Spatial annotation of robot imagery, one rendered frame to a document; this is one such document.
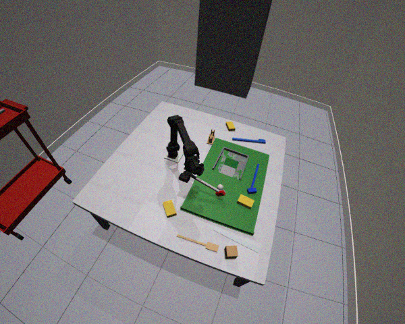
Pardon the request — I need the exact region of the brown cube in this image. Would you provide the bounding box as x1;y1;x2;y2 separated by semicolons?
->
224;246;238;259

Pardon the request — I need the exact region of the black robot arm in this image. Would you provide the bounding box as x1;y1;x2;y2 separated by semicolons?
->
166;115;205;176

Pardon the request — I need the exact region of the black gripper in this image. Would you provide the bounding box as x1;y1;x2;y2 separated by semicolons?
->
179;159;200;183

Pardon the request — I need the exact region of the green flat mat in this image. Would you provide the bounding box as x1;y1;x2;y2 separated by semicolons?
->
182;138;269;232

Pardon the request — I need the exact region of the yellow rectangular block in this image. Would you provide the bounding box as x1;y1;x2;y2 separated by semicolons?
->
237;194;254;209
226;121;235;132
163;200;177;218

